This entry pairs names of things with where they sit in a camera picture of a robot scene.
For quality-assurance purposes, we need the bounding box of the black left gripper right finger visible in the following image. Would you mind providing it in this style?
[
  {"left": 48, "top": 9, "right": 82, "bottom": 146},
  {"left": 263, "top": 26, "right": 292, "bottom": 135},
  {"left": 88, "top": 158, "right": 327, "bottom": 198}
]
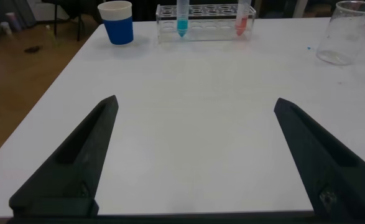
[{"left": 274, "top": 97, "right": 365, "bottom": 220}]

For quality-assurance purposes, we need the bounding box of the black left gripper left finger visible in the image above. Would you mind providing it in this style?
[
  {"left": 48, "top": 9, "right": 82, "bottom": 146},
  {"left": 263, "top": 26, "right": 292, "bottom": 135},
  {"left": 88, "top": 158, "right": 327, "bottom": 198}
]
[{"left": 9, "top": 95, "right": 119, "bottom": 218}]

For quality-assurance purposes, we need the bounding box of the blue pigment test tube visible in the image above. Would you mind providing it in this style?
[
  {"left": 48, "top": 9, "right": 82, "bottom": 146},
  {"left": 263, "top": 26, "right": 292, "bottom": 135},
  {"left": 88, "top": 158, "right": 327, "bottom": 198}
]
[{"left": 176, "top": 0, "right": 190, "bottom": 38}]

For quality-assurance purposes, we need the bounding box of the clear glass beaker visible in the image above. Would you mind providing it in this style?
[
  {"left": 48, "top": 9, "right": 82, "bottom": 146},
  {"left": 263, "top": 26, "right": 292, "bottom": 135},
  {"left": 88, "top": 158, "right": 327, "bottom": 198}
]
[{"left": 315, "top": 0, "right": 365, "bottom": 66}]

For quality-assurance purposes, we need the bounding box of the red pigment test tube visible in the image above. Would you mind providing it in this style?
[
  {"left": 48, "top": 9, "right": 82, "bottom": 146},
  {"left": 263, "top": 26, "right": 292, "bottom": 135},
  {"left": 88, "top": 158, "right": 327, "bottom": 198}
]
[{"left": 234, "top": 0, "right": 252, "bottom": 37}]

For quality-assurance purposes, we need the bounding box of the clear acrylic test tube rack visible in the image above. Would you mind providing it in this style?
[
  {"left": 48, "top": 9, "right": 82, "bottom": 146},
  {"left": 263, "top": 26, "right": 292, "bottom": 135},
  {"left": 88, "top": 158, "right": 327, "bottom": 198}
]
[{"left": 155, "top": 3, "right": 257, "bottom": 44}]

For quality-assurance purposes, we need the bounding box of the black floor object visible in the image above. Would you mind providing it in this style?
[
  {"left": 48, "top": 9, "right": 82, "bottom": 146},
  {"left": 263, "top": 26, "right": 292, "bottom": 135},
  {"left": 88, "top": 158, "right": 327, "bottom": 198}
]
[{"left": 24, "top": 45, "right": 43, "bottom": 54}]

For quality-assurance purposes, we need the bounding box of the green plastic bottle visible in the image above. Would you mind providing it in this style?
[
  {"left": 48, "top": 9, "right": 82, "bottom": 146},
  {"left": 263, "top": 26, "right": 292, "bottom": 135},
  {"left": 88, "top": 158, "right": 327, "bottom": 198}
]
[{"left": 44, "top": 24, "right": 57, "bottom": 43}]

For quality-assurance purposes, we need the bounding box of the black four-leg chair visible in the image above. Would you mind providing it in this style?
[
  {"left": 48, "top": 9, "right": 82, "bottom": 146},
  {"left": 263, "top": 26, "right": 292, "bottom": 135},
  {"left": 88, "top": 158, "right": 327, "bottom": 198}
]
[{"left": 42, "top": 0, "right": 85, "bottom": 42}]

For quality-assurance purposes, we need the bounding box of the blue white paper cup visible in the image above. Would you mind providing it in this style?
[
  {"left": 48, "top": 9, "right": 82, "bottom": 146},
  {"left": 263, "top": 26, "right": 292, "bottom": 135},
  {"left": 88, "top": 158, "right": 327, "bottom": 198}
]
[{"left": 97, "top": 0, "right": 134, "bottom": 45}]

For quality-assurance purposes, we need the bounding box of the small white cup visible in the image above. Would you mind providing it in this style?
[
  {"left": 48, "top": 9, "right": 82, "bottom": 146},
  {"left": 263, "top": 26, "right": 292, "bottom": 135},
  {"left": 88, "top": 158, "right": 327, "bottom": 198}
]
[{"left": 0, "top": 21, "right": 14, "bottom": 35}]

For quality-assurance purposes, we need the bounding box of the pink tall cup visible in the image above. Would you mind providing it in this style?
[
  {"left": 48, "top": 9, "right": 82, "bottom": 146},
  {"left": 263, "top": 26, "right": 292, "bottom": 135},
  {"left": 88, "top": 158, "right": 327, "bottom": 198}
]
[{"left": 4, "top": 12, "right": 23, "bottom": 32}]

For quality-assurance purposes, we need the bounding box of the white drawer cabinet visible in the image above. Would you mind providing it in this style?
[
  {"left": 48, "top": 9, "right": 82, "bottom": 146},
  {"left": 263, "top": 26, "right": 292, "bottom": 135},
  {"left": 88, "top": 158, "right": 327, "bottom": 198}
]
[{"left": 26, "top": 0, "right": 74, "bottom": 22}]

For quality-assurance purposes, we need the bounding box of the grey metal locker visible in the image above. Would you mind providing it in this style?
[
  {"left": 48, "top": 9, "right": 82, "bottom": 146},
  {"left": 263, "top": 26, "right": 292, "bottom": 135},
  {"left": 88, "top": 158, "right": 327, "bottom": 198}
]
[{"left": 0, "top": 0, "right": 36, "bottom": 30}]

